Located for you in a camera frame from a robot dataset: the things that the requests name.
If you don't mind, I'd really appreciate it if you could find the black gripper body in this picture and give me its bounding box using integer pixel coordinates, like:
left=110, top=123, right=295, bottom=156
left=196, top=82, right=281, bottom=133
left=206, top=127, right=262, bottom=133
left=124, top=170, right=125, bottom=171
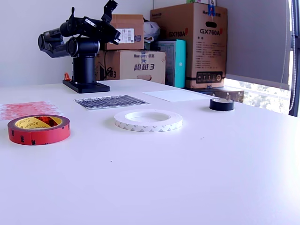
left=83, top=16, right=121, bottom=45

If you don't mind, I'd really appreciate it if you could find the white tape roll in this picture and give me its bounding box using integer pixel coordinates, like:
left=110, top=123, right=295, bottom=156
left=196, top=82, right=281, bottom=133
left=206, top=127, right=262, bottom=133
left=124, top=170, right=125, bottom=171
left=114, top=109, right=183, bottom=133

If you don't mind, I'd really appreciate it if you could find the red tape roll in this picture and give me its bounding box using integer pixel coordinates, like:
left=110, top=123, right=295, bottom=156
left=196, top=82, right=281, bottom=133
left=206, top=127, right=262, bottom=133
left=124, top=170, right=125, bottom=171
left=7, top=114, right=71, bottom=146

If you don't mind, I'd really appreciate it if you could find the black tape roll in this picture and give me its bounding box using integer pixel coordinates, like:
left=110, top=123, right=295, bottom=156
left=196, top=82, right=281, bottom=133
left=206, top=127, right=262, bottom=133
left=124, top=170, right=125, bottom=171
left=209, top=98, right=235, bottom=112

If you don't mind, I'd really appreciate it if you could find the small labelled cardboard box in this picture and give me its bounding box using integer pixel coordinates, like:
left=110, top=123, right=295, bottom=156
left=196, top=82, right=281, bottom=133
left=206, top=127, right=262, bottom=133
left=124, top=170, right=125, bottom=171
left=106, top=14, right=145, bottom=51

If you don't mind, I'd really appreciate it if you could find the cardboard box blue lettering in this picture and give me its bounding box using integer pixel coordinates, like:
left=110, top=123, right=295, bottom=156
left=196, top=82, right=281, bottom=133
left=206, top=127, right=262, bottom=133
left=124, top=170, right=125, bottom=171
left=95, top=50, right=166, bottom=84

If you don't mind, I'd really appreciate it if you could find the white plastic bag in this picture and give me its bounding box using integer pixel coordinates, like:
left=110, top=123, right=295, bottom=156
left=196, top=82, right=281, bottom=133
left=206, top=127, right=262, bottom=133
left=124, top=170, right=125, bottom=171
left=143, top=21, right=161, bottom=44

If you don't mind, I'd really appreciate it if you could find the teal white carton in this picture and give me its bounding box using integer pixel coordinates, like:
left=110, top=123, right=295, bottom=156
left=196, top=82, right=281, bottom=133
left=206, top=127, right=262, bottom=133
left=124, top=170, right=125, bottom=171
left=153, top=39, right=187, bottom=89

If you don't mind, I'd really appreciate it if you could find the green pink package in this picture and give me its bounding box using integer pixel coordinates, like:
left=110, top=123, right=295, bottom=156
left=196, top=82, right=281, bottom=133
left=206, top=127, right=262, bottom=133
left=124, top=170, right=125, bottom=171
left=186, top=0, right=218, bottom=5

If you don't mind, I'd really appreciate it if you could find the blank white paper sheet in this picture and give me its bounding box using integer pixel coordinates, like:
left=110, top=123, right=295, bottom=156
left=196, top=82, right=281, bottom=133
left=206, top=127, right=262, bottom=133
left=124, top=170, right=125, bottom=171
left=142, top=89, right=213, bottom=103

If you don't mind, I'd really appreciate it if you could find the tall GX760A cardboard box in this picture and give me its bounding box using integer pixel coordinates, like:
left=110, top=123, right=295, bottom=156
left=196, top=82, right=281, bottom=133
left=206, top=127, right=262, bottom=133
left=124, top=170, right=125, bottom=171
left=150, top=2, right=228, bottom=89

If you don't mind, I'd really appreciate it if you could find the red scribbled paper sheet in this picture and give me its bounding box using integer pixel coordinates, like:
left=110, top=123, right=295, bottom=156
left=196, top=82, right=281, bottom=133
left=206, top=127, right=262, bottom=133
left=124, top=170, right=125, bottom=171
left=0, top=100, right=64, bottom=121

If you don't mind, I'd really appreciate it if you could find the dark patterned box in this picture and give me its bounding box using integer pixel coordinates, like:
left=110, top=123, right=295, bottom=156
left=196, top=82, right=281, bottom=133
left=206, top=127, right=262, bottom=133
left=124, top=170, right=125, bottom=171
left=187, top=87, right=245, bottom=104

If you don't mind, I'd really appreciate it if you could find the grey roller blind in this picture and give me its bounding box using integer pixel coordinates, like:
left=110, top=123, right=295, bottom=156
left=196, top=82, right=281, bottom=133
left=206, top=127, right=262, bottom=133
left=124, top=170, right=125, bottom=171
left=217, top=0, right=291, bottom=91

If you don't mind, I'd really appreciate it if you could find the black power cable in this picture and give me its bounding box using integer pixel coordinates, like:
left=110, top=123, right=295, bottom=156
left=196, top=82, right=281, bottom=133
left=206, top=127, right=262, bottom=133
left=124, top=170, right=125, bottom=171
left=104, top=50, right=113, bottom=80

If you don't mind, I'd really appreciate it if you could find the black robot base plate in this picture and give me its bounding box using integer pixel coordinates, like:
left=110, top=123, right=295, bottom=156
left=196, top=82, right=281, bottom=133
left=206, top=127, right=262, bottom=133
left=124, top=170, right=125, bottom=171
left=62, top=79, right=111, bottom=94

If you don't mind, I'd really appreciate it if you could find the white bead chain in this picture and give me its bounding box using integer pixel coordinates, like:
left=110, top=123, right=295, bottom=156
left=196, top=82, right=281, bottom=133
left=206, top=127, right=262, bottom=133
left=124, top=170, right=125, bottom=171
left=288, top=0, right=297, bottom=112

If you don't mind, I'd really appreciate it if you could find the dark window frame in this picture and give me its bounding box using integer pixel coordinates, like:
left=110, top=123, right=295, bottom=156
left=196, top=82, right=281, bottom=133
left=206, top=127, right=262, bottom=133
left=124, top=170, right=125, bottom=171
left=287, top=0, right=300, bottom=117

